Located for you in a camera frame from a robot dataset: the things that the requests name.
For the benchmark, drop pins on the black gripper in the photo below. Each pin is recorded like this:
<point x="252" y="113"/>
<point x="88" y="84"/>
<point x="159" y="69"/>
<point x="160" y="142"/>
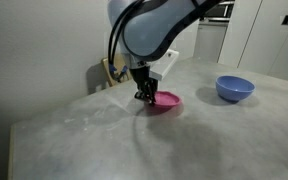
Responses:
<point x="140" y="73"/>

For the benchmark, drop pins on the pink round plastic lid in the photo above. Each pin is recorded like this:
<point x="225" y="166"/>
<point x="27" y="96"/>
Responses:
<point x="165" y="99"/>

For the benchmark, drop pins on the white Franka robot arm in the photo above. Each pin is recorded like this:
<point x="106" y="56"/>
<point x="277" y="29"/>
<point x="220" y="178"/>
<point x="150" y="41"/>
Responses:
<point x="150" y="30"/>

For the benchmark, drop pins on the blue plastic bowl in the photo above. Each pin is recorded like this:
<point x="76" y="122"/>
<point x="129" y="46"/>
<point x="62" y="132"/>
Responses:
<point x="234" y="87"/>

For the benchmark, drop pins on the wooden slat-back chair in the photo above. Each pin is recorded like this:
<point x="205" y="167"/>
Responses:
<point x="104" y="68"/>

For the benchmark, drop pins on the grey kitchen counter cabinet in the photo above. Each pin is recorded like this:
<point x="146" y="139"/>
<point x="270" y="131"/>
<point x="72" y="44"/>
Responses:
<point x="210" y="41"/>

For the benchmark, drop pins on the stainless steel microwave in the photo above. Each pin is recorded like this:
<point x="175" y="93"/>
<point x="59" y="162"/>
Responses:
<point x="222" y="11"/>

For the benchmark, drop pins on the white tall cabinet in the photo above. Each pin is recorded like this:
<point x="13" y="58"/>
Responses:
<point x="264" y="40"/>

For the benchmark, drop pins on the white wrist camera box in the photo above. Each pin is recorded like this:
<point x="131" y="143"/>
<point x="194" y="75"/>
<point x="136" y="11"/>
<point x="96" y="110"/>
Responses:
<point x="165" y="65"/>

